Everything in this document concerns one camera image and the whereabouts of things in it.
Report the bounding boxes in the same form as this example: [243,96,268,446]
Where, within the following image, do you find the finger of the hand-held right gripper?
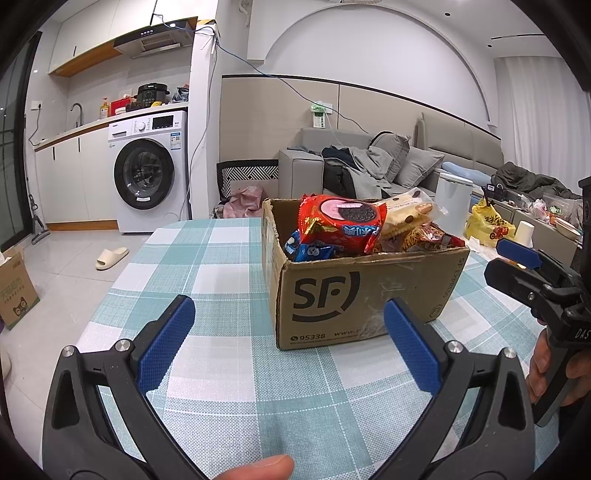
[484,258,557,320]
[496,237,578,289]

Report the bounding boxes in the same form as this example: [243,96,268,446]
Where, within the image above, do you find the beige slipper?
[95,247,130,271]

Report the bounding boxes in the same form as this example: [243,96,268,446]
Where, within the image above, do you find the printed floor cardboard box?
[0,244,40,330]

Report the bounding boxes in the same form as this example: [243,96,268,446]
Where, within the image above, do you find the range hood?
[113,16,199,59]

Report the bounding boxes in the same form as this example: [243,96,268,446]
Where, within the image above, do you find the white trash can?
[435,168,475,238]

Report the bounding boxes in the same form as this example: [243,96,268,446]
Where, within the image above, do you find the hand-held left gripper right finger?
[369,298,550,480]

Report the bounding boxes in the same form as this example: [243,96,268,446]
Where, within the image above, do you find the dark jacket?
[322,145,361,197]

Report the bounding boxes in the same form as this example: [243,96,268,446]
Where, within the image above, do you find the wall control panel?
[310,102,335,129]

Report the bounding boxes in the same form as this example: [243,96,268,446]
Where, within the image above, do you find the grey cushion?
[394,147,445,189]
[369,131,411,181]

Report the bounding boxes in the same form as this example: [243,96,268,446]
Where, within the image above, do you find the person's right hand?
[526,323,591,408]

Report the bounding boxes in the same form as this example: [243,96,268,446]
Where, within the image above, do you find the grey sofa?
[278,112,505,204]

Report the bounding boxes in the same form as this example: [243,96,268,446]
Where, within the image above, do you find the checked tablecloth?
[76,217,561,480]

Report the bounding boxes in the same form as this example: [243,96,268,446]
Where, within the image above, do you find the brown cardboard box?
[261,198,471,352]

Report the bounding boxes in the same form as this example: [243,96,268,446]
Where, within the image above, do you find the light blue pillow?
[441,161,495,181]

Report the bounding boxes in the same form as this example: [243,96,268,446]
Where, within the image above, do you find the red noodle snack bag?
[374,222,466,254]

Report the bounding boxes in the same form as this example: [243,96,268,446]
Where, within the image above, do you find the yellow plastic bag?
[464,198,515,245]

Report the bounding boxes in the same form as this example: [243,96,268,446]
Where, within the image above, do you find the grey side table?
[466,185,580,268]

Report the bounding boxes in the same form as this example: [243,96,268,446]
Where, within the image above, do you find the upper kitchen cabinet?
[48,0,125,77]

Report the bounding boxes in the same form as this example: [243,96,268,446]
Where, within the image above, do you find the kitchen cabinet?
[48,0,125,77]
[34,120,118,232]

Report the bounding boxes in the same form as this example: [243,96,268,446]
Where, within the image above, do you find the bowl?
[554,217,581,241]

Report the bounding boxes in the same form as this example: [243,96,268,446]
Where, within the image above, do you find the pink cloth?
[222,185,266,219]

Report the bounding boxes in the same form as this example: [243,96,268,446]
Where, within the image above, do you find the red cookie packet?
[298,194,387,256]

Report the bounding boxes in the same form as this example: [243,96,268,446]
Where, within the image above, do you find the blue cookie packet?
[285,230,335,261]

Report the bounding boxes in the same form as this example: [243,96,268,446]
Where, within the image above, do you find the dark blanket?
[492,161,585,217]

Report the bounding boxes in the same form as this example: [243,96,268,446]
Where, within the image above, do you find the black pressure cooker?
[137,83,168,108]

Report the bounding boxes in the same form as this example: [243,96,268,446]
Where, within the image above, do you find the clear bread packet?
[372,190,448,241]

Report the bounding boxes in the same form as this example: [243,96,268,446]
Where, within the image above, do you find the grey clothes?
[348,147,393,199]

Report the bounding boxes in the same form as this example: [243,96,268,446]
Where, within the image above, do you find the dark glass door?
[0,41,35,250]

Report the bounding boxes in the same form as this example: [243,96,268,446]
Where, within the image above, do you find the hanging cable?
[194,23,375,134]

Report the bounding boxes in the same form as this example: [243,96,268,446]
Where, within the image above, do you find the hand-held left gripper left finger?
[41,295,208,480]

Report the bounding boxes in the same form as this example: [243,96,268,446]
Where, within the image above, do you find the white curtain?
[494,55,578,185]

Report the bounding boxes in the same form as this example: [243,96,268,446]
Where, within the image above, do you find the lower kitchen cabinet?
[34,120,118,232]

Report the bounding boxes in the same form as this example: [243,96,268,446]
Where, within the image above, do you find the white washing machine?
[107,110,190,235]

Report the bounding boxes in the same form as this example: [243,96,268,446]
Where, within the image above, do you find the person's left hand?
[215,455,295,480]

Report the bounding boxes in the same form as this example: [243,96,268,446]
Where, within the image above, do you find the black white patterned bag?
[217,159,280,199]

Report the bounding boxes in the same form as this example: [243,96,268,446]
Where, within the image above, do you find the floor mop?
[28,194,51,244]

